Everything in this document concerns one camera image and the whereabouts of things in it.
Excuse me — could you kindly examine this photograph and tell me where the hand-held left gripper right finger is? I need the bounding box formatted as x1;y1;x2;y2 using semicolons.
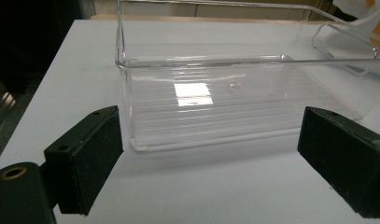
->
297;105;380;219

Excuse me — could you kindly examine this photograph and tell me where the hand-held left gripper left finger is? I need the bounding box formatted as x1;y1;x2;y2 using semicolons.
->
42;105;124;217

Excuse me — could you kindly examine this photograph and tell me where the white cloth bag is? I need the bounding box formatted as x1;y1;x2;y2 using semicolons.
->
312;0;380;78

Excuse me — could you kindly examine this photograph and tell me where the clear plastic container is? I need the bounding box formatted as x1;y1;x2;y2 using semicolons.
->
115;0;380;153

